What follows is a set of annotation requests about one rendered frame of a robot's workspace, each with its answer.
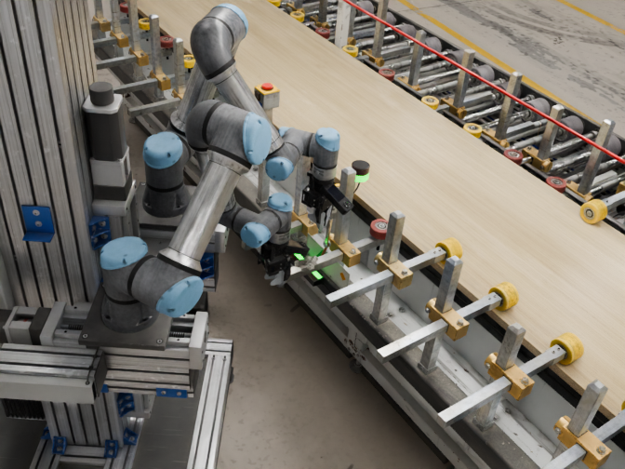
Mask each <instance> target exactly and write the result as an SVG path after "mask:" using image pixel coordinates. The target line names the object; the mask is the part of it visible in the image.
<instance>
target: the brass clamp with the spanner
mask: <svg viewBox="0 0 625 469"><path fill-rule="evenodd" d="M329 241H330V243H331V246H330V247H329V249H330V250H331V251H334V250H336V249H339V250H340V251H341V252H342V253H343V260H342V262H343V263H344V264H345V265H346V266H347V267H348V268H350V267H352V266H354V265H356V264H359V263H360V259H361V252H360V251H359V250H358V249H357V248H356V247H355V246H354V245H353V244H352V243H351V242H350V241H349V240H347V242H345V243H342V244H340V245H339V244H338V243H337V242H336V241H335V240H334V234H331V235H330V236H329ZM352 248H355V249H356V254H351V252H350V251H351V250H352Z"/></svg>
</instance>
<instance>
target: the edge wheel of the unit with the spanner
mask: <svg viewBox="0 0 625 469"><path fill-rule="evenodd" d="M387 227H388V221H386V220H383V219H377V220H374V221H372V222H371V224H370V230H369V232H370V234H371V235H372V236H373V237H374V238H376V239H379V240H385V237H386V232H387Z"/></svg>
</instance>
